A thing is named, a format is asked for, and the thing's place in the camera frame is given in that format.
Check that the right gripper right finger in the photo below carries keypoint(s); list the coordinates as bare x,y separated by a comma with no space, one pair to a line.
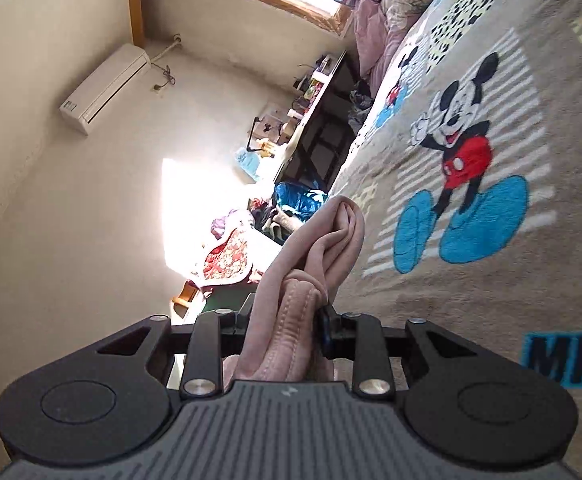
359,338

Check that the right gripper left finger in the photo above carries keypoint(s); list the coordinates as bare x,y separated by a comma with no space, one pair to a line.
214,336

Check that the pink child sweatshirt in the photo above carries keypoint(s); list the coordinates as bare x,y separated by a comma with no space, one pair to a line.
305,276

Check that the red floral cushion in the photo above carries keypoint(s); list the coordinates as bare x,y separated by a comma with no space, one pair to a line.
228,263

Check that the blue plastic bag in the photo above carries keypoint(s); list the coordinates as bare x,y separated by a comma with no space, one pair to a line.
298,200

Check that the black side desk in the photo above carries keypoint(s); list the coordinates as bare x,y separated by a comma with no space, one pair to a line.
323,136

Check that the Mickey Mouse fleece blanket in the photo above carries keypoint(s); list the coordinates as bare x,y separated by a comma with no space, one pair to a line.
469,172

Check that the white air conditioner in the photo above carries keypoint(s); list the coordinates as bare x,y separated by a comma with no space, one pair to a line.
88,104

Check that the crumpled purple quilt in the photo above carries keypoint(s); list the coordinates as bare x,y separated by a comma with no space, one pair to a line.
380,27

